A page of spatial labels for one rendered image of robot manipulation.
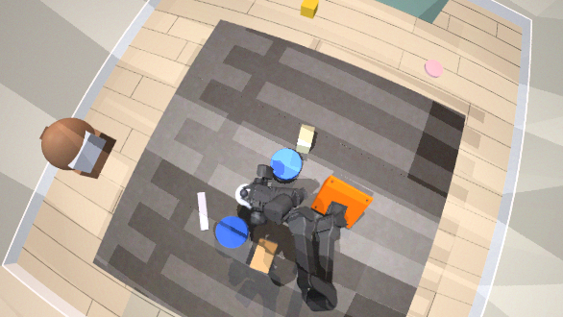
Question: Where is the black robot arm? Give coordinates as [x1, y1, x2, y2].
[248, 184, 348, 311]

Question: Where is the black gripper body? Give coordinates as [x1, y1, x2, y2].
[251, 164, 282, 226]

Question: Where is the orange flat rectangular pad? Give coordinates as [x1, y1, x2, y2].
[251, 239, 278, 274]

